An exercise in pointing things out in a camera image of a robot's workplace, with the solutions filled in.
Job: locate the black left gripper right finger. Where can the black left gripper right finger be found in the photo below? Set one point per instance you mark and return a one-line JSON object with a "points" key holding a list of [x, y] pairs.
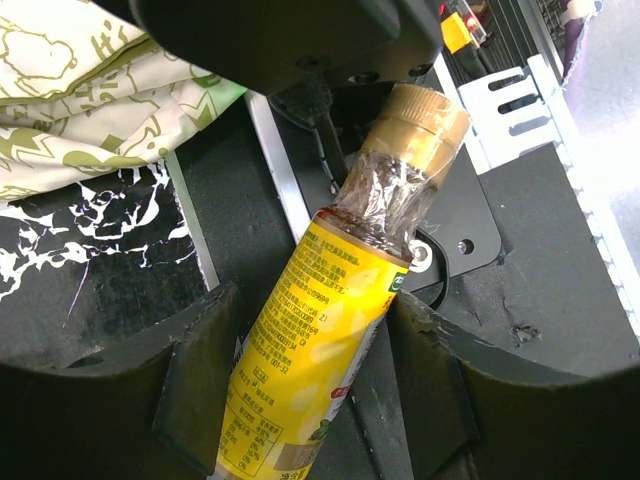
{"points": [[472, 410]]}

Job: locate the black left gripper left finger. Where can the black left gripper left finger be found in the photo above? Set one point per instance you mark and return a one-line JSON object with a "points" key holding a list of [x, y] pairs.
{"points": [[148, 407]]}

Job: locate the yellow label bottle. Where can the yellow label bottle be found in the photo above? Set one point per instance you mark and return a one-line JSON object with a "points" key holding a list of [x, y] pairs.
{"points": [[313, 333]]}

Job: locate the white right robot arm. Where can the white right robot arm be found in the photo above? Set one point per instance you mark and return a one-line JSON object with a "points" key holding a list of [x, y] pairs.
{"points": [[271, 45]]}

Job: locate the cream printed cloth bag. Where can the cream printed cloth bag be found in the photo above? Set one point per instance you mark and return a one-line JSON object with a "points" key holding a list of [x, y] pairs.
{"points": [[85, 93]]}

